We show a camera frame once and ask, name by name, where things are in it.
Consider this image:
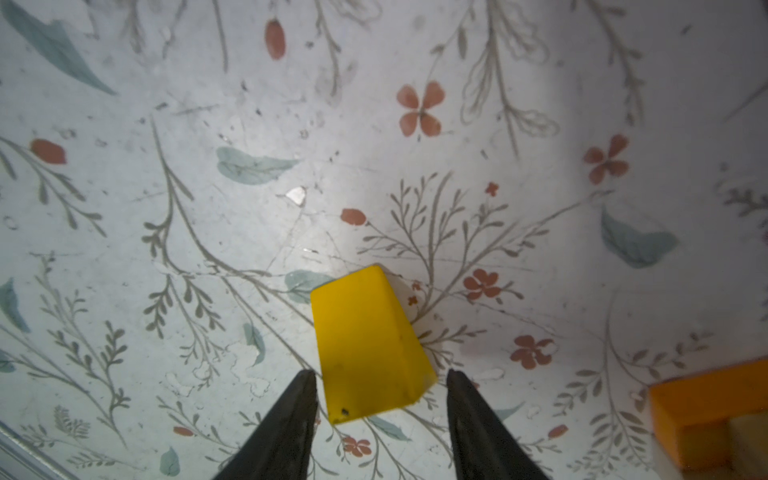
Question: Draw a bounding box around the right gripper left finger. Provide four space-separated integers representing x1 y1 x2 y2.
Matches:
216 370 318 480

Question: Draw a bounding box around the small letter cube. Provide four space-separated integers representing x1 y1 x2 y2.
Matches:
728 412 767 479

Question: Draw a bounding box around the orange yellow cylinder block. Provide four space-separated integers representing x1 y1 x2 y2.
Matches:
648 359 767 471

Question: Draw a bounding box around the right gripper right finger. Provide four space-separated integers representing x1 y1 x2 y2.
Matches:
446 369 548 480

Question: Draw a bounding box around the yellow wood block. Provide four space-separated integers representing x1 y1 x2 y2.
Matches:
310 265 437 424

